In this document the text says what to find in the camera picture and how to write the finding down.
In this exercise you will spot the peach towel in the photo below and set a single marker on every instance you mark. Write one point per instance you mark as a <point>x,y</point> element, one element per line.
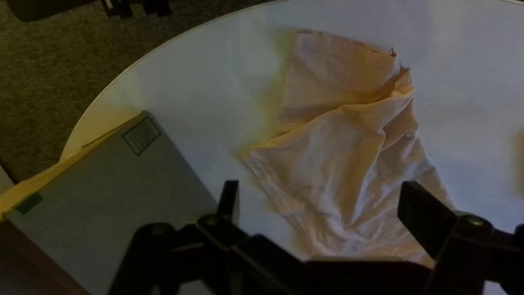
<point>350,163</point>

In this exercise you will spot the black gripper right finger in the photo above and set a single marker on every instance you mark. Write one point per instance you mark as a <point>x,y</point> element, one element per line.
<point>469,250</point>

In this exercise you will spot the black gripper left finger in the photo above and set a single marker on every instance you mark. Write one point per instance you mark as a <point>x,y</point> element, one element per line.
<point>165,255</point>

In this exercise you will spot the open cardboard box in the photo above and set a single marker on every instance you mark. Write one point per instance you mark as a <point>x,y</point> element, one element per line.
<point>109,206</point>

